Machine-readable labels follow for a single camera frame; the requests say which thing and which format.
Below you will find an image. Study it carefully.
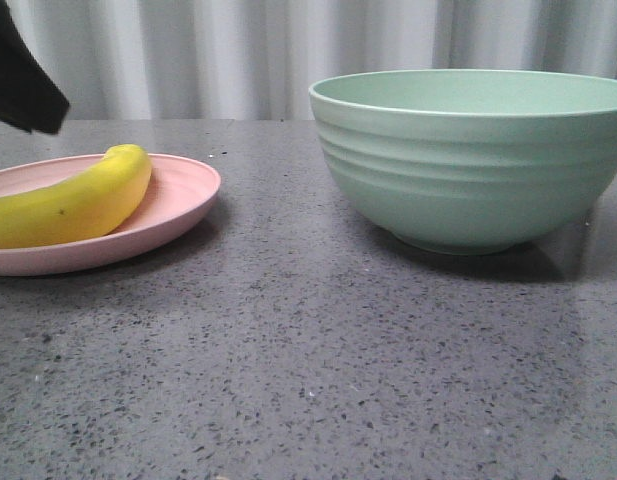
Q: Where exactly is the green ribbed bowl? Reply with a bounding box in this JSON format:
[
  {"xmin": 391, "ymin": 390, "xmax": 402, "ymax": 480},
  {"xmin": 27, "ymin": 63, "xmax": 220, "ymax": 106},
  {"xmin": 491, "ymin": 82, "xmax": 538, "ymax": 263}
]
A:
[{"xmin": 309, "ymin": 69, "xmax": 617, "ymax": 255}]

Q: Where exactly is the pink plate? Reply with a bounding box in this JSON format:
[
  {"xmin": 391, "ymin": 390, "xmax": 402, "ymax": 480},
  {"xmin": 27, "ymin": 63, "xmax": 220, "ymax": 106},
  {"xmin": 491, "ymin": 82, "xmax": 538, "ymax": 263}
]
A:
[{"xmin": 0, "ymin": 154, "xmax": 221, "ymax": 276}]

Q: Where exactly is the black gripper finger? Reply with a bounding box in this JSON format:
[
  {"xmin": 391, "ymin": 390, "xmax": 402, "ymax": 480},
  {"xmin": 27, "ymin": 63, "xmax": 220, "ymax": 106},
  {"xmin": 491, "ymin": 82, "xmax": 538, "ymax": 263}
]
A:
[{"xmin": 0, "ymin": 1, "xmax": 70, "ymax": 134}]

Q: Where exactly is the yellow banana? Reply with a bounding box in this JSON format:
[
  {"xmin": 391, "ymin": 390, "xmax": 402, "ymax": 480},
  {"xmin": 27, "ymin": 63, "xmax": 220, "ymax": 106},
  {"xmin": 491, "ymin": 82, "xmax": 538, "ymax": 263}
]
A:
[{"xmin": 0, "ymin": 144, "xmax": 152, "ymax": 249}]

